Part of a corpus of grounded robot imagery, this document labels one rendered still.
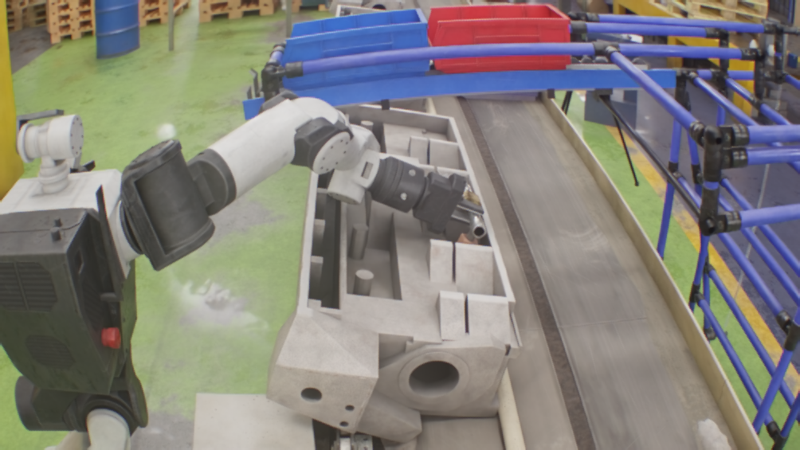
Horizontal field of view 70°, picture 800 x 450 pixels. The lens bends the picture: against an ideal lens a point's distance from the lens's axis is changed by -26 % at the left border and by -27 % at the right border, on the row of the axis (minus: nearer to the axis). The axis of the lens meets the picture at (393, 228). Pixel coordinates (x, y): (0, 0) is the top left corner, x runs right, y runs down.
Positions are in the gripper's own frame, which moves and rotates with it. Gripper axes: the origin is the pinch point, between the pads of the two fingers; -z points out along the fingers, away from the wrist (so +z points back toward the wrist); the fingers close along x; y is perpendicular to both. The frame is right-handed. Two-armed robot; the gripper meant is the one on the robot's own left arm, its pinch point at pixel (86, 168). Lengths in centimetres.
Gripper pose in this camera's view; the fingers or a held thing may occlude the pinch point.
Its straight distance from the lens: 182.9
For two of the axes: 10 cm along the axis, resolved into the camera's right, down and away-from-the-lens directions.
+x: 8.8, 2.6, -3.9
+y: 0.1, -8.4, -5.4
